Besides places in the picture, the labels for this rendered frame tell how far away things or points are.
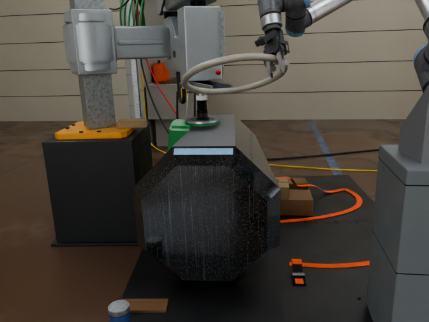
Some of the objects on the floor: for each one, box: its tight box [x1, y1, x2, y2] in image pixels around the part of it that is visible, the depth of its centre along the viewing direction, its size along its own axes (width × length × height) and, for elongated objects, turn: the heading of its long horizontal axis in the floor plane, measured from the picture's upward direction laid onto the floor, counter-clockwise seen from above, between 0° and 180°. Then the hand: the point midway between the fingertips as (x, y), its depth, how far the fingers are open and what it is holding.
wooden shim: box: [122, 298, 169, 313], centre depth 208 cm, size 25×10×2 cm, turn 94°
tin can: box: [108, 300, 131, 322], centre depth 190 cm, size 10×10×13 cm
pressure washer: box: [168, 91, 196, 151], centre depth 422 cm, size 35×35×87 cm
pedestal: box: [42, 123, 153, 247], centre depth 300 cm, size 66×66×74 cm
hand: (276, 72), depth 168 cm, fingers closed on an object, 5 cm apart
